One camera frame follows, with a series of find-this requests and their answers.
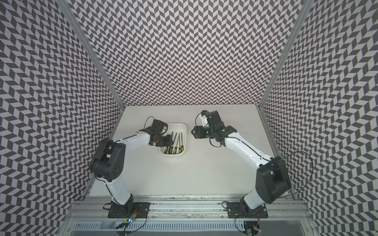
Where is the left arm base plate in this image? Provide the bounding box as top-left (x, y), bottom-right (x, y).
top-left (103, 202), bottom-right (151, 219)

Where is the base cable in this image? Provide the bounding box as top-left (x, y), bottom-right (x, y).
top-left (221, 200), bottom-right (262, 236)
top-left (115, 206), bottom-right (148, 236)

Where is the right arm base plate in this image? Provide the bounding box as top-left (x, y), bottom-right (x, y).
top-left (221, 201), bottom-right (268, 219)

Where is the right base cable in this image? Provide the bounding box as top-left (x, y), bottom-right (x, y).
top-left (221, 200), bottom-right (262, 236)

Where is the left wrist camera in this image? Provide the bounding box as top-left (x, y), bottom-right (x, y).
top-left (150, 119), bottom-right (168, 134)

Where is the corner aluminium post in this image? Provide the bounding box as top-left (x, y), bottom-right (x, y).
top-left (55, 0), bottom-right (125, 110)
top-left (258, 0), bottom-right (315, 110)

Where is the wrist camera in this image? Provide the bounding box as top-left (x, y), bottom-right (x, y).
top-left (200, 110), bottom-right (209, 127)
top-left (150, 119), bottom-right (168, 134)

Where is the right corner aluminium post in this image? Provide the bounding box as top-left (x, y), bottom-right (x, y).
top-left (258, 0), bottom-right (315, 110)

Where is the left base cable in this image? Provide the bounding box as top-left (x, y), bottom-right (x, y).
top-left (115, 206), bottom-right (148, 236)

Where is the file tool five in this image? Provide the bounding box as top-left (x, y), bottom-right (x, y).
top-left (167, 132), bottom-right (173, 154)

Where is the file tool two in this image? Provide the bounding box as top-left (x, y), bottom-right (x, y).
top-left (179, 132), bottom-right (184, 153)

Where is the left corner aluminium post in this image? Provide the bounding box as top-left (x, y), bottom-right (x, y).
top-left (55, 0), bottom-right (125, 110)

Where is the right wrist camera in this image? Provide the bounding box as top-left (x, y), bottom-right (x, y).
top-left (200, 110), bottom-right (209, 127)

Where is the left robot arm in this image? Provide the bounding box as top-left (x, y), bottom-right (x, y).
top-left (89, 129), bottom-right (173, 206)

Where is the white plastic storage box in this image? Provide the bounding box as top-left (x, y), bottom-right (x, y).
top-left (159, 123), bottom-right (187, 157)

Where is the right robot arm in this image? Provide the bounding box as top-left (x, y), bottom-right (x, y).
top-left (191, 110), bottom-right (291, 210)

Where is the file tool three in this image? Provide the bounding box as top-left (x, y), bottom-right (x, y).
top-left (174, 133), bottom-right (181, 154)

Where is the aluminium front rail frame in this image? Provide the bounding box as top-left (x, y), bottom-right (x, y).
top-left (58, 195), bottom-right (318, 236)

